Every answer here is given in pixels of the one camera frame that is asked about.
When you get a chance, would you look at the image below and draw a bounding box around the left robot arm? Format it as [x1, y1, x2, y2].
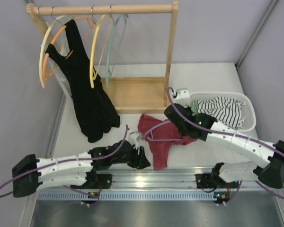
[12, 140, 151, 198]

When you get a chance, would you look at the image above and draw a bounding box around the cream hanger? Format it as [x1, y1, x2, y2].
[39, 15, 66, 88]

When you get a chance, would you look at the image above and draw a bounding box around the purple hanger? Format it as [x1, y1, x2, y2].
[142, 120, 182, 142]

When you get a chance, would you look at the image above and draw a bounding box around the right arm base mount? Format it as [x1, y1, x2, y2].
[195, 173, 241, 206]

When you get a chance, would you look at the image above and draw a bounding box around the red tank top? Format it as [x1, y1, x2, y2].
[138, 114, 197, 170]

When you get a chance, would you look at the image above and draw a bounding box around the aluminium mounting rail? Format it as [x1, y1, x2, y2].
[94, 166, 284, 191]

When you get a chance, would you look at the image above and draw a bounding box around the wooden clothes rack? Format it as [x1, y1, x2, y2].
[26, 0, 178, 114]

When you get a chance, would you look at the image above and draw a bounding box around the white perforated plastic basket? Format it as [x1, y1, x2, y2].
[190, 92, 256, 131]

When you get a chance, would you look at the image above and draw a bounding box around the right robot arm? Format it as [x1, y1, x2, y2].
[164, 104, 284, 189]

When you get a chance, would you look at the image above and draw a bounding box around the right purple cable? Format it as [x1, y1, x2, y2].
[168, 87, 284, 203]

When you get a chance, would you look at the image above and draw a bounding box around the green white garment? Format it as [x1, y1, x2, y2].
[191, 100, 200, 116]

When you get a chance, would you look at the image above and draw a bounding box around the black tank top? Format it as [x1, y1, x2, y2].
[45, 19, 120, 143]

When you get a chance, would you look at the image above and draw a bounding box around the green hanger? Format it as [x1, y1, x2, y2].
[106, 14, 128, 87]

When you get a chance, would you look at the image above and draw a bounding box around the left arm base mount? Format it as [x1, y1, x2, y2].
[88, 174, 112, 199]

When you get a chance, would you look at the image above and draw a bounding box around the black white striped garment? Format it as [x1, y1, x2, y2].
[198, 96, 246, 130]

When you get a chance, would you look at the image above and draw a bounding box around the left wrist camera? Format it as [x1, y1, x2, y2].
[128, 130, 143, 149]

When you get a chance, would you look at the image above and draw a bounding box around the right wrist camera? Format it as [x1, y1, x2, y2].
[173, 88, 191, 108]

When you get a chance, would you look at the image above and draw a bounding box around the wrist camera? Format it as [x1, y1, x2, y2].
[173, 88, 191, 108]
[128, 130, 143, 149]

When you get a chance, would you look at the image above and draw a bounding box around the orange hanger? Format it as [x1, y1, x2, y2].
[42, 16, 98, 85]

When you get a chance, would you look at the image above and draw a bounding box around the slotted cable duct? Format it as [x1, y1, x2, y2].
[37, 190, 228, 201]

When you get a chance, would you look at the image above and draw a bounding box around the yellow hanger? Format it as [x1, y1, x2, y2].
[89, 14, 113, 88]

